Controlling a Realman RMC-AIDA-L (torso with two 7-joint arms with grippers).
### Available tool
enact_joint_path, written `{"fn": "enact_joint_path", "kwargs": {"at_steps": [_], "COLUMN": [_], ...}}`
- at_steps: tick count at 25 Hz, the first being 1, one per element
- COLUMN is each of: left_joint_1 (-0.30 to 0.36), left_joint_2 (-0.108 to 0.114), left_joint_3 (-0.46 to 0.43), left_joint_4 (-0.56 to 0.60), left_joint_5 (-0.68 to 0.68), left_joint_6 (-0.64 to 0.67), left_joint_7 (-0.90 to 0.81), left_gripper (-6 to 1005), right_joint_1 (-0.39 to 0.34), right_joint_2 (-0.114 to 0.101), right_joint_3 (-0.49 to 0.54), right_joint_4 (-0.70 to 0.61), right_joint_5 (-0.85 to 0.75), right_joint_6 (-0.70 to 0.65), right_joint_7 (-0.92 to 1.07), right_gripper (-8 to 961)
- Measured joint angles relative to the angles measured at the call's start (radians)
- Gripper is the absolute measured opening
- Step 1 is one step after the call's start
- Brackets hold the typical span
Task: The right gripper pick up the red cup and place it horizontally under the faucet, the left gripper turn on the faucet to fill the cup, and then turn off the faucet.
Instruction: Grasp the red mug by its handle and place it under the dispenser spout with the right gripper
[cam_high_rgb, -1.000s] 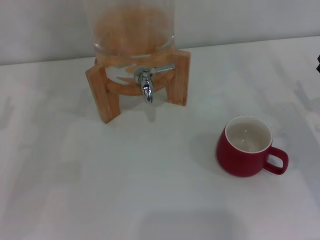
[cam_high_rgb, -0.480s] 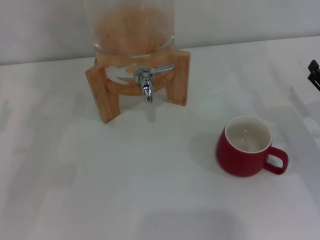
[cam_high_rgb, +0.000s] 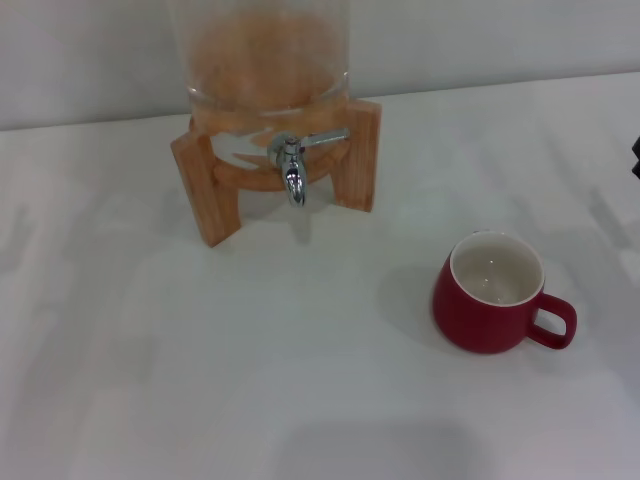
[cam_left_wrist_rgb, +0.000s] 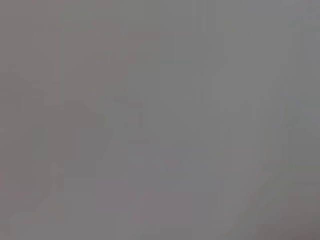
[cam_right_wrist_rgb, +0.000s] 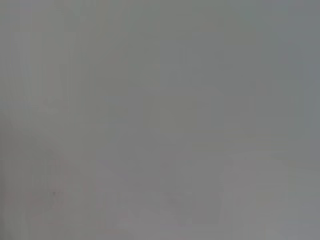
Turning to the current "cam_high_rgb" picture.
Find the wooden dispenser stand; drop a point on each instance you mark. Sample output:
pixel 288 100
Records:
pixel 217 210

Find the chrome faucet tap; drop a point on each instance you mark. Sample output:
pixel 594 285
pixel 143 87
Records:
pixel 295 180

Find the clear glass dispenser jar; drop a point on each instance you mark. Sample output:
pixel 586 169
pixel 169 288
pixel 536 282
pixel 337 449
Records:
pixel 265 60

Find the red cup with white inside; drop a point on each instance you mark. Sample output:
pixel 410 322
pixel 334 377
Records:
pixel 470 320

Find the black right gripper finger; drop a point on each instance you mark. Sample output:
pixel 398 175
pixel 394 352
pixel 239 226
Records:
pixel 636 157

